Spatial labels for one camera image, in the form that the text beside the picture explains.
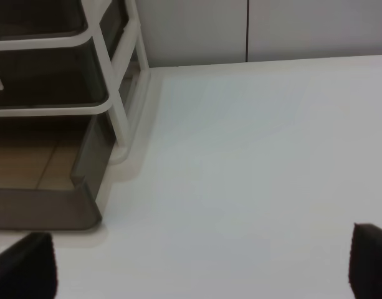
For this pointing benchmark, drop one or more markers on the smoky drawer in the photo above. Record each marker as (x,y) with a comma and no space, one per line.
(68,76)
(40,19)
(51,170)

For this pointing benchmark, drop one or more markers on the smoky middle drawer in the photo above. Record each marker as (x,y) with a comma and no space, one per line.
(68,76)

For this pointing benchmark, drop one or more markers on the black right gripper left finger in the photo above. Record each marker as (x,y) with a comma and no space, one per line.
(28,268)

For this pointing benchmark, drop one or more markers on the smoky bottom drawer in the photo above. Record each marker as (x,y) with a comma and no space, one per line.
(51,170)

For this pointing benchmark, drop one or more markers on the smoky top drawer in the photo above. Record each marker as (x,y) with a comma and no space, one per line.
(40,19)

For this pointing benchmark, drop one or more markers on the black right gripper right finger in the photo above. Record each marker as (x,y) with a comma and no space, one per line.
(365,263)

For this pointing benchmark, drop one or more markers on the white drawer cabinet frame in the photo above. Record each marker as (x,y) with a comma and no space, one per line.
(115,29)

